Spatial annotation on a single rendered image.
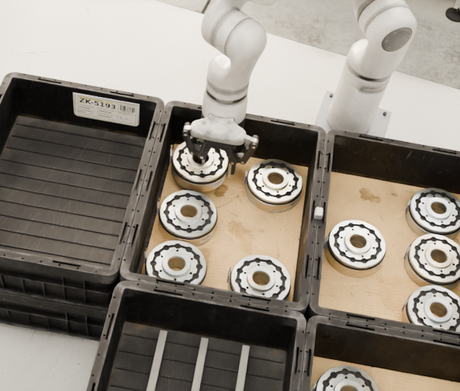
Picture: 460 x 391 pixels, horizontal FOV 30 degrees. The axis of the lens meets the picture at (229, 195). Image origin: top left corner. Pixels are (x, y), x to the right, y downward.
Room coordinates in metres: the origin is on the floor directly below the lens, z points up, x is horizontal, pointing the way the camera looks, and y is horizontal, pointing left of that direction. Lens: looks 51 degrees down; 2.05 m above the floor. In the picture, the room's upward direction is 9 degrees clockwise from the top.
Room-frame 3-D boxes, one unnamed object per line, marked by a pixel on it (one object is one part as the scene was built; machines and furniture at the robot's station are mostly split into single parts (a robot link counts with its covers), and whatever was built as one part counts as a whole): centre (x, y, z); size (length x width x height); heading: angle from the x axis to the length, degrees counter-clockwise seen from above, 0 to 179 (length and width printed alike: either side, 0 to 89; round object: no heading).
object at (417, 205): (1.00, -0.38, 0.86); 0.10 x 0.10 x 0.01
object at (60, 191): (0.91, 0.30, 0.87); 0.40 x 0.30 x 0.11; 179
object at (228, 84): (1.01, 0.03, 1.14); 0.09 x 0.07 x 0.15; 54
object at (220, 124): (1.00, 0.03, 1.05); 0.11 x 0.09 x 0.06; 178
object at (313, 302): (0.90, -0.30, 0.92); 0.40 x 0.30 x 0.02; 179
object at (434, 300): (0.78, -0.37, 0.86); 0.05 x 0.05 x 0.01
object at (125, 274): (0.90, 0.00, 0.92); 0.40 x 0.30 x 0.02; 179
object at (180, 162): (1.01, 0.06, 0.88); 0.10 x 0.10 x 0.01
